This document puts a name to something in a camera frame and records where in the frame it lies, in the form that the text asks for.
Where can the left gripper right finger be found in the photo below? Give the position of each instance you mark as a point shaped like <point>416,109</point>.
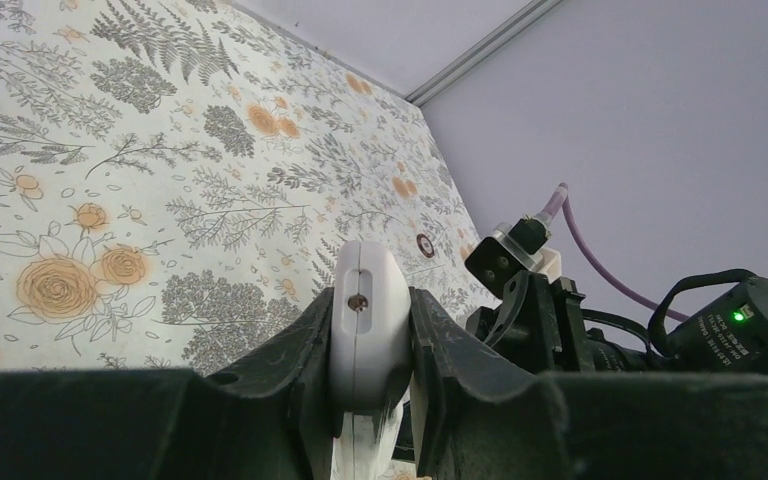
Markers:
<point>475,415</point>

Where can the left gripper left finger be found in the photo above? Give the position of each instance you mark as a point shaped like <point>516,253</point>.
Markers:
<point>266,416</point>

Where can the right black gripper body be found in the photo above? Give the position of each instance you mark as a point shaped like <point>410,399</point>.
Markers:
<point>540,326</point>

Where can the white AC remote control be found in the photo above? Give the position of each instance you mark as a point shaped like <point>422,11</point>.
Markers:
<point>370,358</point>

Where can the floral patterned table mat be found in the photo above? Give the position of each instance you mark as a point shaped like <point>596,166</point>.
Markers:
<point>177,178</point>

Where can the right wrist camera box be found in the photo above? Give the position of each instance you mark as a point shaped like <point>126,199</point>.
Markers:
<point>514,248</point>

